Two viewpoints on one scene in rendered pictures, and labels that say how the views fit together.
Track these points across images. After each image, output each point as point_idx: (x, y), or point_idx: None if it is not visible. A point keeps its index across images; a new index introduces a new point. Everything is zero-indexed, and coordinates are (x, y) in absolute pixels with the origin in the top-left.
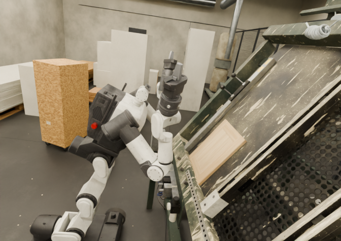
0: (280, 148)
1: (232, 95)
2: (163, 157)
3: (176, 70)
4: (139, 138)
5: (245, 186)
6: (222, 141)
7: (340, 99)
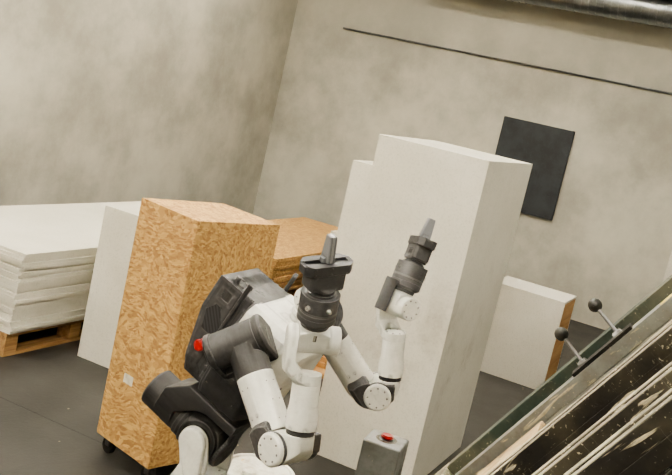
0: (536, 455)
1: (581, 361)
2: (291, 415)
3: (325, 245)
4: (262, 374)
5: None
6: None
7: (665, 360)
